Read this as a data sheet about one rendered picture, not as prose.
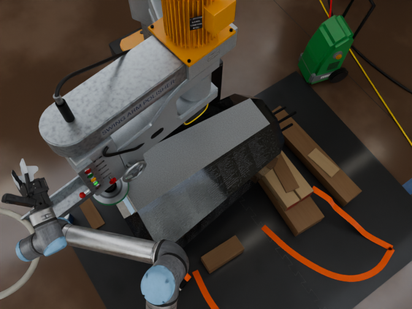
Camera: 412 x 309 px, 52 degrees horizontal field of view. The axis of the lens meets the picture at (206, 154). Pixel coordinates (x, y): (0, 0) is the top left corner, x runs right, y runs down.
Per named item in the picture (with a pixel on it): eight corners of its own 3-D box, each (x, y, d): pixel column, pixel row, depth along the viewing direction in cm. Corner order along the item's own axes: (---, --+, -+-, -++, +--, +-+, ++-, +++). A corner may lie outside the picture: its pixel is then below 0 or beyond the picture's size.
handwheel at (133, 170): (137, 157, 229) (133, 144, 215) (149, 170, 226) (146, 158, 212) (115, 174, 224) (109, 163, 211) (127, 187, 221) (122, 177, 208)
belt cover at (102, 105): (201, 20, 215) (201, -4, 199) (235, 51, 207) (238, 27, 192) (39, 135, 188) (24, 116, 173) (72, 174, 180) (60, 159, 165)
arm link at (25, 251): (41, 252, 177) (61, 243, 171) (21, 267, 167) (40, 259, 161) (29, 233, 176) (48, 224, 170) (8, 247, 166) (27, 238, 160)
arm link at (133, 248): (198, 240, 162) (53, 211, 185) (186, 257, 151) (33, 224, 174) (198, 266, 166) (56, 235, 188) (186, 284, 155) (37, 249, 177)
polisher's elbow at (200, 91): (171, 78, 235) (168, 56, 217) (204, 68, 237) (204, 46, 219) (181, 106, 227) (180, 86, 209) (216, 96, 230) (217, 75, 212)
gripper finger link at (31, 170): (34, 155, 161) (37, 176, 165) (18, 159, 157) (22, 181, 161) (37, 157, 159) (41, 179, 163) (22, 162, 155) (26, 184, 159)
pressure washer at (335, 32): (328, 50, 396) (359, -23, 317) (345, 80, 383) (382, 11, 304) (293, 60, 391) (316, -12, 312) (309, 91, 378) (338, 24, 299)
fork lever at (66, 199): (126, 137, 241) (124, 133, 236) (148, 160, 235) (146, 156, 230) (19, 216, 220) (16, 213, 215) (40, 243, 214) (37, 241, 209)
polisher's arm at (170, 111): (195, 84, 255) (194, 29, 210) (221, 108, 248) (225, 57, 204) (95, 159, 235) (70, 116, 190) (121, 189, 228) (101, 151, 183)
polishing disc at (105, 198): (133, 195, 246) (133, 194, 245) (98, 209, 243) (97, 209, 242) (121, 164, 254) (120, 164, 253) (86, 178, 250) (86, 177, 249)
